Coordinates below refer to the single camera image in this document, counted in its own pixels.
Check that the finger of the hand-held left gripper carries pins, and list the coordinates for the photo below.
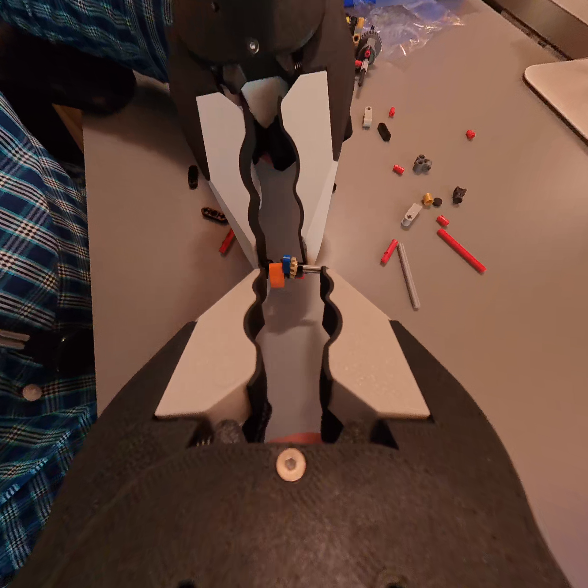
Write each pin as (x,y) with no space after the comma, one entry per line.
(312,128)
(223,151)

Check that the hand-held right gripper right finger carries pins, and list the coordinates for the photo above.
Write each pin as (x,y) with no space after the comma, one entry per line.
(376,367)

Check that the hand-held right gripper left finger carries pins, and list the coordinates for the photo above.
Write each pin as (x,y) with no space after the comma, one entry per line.
(206,367)

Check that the orange lego piece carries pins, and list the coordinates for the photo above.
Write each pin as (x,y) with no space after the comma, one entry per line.
(276,274)

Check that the black lego gear assembly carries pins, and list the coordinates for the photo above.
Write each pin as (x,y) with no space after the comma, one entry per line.
(289,262)

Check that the person's left forearm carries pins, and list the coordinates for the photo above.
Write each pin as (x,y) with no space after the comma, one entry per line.
(92,27)

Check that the small grey lego connector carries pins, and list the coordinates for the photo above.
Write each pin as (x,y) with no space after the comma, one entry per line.
(366,117)

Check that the short black lego beam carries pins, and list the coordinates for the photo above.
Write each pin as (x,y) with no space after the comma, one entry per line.
(214,216)
(384,132)

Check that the long grey lego axle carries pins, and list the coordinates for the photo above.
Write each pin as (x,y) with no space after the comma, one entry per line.
(408,275)

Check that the dark grey lego connector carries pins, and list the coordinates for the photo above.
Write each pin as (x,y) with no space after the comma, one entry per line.
(422,164)

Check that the light grey lego beam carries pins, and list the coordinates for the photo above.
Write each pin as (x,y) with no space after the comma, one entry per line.
(411,215)

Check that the long red lego axle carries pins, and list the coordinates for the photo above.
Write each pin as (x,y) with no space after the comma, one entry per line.
(460,251)

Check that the clear plastic bag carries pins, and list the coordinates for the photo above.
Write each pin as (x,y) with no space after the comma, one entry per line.
(413,27)

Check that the wooden cabinet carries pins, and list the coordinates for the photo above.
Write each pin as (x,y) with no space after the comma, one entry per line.
(69,126)

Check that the person's plaid shirt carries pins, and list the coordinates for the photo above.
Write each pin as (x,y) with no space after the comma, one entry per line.
(36,229)

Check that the dark flat box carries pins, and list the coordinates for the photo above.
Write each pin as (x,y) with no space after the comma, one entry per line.
(542,27)

